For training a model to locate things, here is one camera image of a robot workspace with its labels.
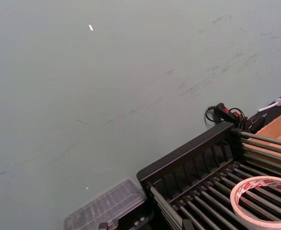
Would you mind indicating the white tape roll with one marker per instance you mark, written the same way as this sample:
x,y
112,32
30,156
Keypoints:
x,y
236,203

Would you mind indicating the black rack with steel bars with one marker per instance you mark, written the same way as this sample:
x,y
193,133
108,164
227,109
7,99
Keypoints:
x,y
190,148

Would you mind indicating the clear plastic case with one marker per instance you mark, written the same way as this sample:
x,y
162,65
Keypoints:
x,y
111,201

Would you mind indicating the plain pale wall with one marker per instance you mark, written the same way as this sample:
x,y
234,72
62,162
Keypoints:
x,y
82,95

